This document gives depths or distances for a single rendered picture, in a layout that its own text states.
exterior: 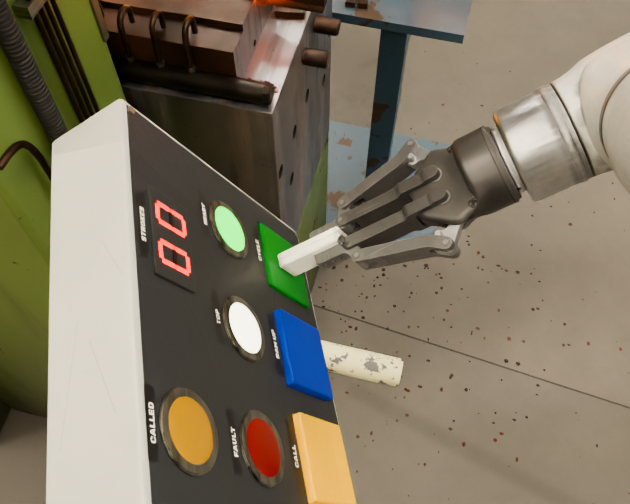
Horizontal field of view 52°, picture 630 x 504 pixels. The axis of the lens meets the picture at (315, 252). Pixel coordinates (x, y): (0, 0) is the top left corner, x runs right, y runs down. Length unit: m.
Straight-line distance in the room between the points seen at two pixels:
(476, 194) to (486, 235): 1.37
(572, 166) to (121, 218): 0.36
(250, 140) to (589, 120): 0.55
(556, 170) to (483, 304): 1.27
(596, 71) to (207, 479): 0.42
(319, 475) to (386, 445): 1.09
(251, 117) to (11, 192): 0.35
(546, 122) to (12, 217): 0.56
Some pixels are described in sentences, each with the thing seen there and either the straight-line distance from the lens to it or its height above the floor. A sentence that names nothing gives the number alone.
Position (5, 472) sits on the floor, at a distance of 1.78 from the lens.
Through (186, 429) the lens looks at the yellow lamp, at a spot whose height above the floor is 1.17.
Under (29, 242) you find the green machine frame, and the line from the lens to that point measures 0.83.
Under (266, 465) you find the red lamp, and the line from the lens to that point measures 0.51.
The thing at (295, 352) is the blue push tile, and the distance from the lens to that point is 0.60.
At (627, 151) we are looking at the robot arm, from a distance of 0.46.
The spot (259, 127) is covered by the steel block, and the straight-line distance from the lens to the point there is 0.95.
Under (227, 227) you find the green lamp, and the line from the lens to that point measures 0.59.
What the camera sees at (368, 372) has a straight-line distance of 1.02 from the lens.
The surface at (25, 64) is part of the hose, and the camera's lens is 0.72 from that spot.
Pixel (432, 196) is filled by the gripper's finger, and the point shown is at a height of 1.11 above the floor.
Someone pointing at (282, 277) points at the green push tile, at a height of 1.02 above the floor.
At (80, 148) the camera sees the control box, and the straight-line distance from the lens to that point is 0.57.
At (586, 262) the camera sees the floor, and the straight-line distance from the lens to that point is 1.99.
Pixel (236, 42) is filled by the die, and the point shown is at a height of 0.98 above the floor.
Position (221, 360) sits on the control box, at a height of 1.12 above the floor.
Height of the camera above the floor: 1.58
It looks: 59 degrees down
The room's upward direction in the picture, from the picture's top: straight up
